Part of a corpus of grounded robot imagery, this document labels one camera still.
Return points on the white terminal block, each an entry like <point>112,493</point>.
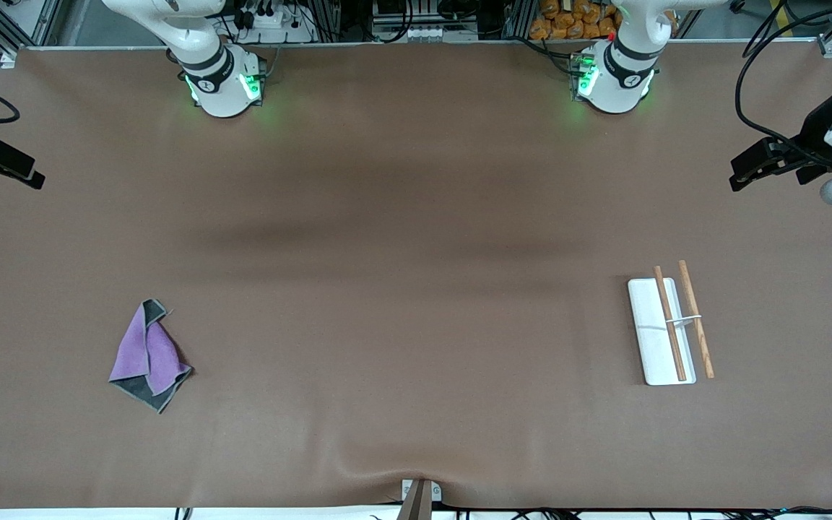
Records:
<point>430,32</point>

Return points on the white rack base plate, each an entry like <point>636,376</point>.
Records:
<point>651,354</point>

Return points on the brown camera mount post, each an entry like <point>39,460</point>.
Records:
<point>416,505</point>

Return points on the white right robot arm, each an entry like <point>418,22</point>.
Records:
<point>221,94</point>

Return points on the wooden chopsticks pair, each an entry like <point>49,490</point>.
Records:
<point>690,296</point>

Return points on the heap of orange lumpy objects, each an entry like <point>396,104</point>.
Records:
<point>568,25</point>

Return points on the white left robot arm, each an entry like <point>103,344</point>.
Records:
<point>614,87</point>

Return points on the small metal mounting bracket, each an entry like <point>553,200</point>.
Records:
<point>436,492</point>

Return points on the aluminium frame post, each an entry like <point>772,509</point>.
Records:
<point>517,18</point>
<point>329,18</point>

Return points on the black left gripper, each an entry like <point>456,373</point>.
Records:
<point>811,137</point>

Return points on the white power strip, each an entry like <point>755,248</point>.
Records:
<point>271,22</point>

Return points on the thin metal rack bracket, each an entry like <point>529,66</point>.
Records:
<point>685,318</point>

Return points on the purple towel with grey backing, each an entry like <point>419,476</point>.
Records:
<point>149,354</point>

